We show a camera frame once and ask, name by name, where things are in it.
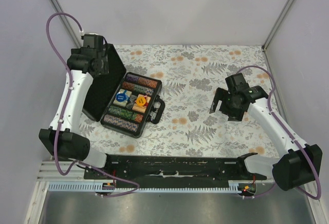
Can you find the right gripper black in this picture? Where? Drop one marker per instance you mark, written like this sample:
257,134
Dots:
222,95

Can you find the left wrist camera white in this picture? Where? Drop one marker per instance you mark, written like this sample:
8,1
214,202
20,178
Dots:
83,33

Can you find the green chip row in case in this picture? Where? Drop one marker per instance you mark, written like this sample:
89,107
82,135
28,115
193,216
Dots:
123,113

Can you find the black poker set case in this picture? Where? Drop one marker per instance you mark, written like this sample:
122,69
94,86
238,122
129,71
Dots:
101,95

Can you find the red playing card deck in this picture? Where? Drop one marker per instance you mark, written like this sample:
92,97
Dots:
142,109

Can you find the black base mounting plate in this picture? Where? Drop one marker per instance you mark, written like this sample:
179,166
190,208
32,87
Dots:
157,172

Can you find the blue playing card deck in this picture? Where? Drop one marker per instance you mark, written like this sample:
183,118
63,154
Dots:
128,94

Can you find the purple chip row in case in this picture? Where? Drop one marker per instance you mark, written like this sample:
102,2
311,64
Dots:
141,80

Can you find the orange green chip row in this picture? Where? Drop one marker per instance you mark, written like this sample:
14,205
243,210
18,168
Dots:
137,88

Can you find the blue small blind button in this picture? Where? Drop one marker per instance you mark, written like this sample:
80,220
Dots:
121,97

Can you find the orange big blind button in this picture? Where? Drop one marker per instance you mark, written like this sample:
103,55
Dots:
141,100

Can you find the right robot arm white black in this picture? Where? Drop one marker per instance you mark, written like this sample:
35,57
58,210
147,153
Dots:
297,164

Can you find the triangular all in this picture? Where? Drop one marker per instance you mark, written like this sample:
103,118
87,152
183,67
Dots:
131,102

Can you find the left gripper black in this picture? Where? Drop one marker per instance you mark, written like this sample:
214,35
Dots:
105,70

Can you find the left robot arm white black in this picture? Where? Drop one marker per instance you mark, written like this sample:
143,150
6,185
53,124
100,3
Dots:
62,139

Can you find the blue orange chip row bottom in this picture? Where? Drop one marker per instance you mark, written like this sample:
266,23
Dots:
121,123

